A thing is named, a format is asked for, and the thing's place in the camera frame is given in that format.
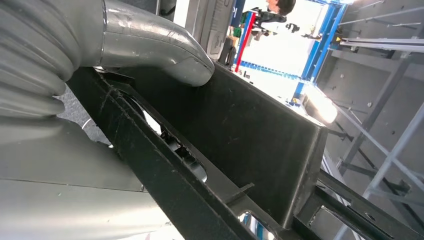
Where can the person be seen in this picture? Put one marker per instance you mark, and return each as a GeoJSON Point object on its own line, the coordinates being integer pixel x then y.
{"type": "Point", "coordinates": [281, 10]}

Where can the blue metal shelf rack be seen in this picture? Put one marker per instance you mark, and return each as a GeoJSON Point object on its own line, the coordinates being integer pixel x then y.
{"type": "Point", "coordinates": [323, 43]}

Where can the steel workbench table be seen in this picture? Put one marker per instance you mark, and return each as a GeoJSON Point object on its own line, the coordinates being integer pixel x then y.
{"type": "Point", "coordinates": [377, 109]}

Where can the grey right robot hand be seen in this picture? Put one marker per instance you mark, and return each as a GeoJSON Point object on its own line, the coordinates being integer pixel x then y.
{"type": "Point", "coordinates": [66, 198]}

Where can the grey cabinet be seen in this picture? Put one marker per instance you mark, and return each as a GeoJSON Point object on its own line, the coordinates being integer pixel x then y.
{"type": "Point", "coordinates": [205, 26]}

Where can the red and blue post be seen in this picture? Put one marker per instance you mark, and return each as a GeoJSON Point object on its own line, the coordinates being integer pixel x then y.
{"type": "Point", "coordinates": [246, 39]}

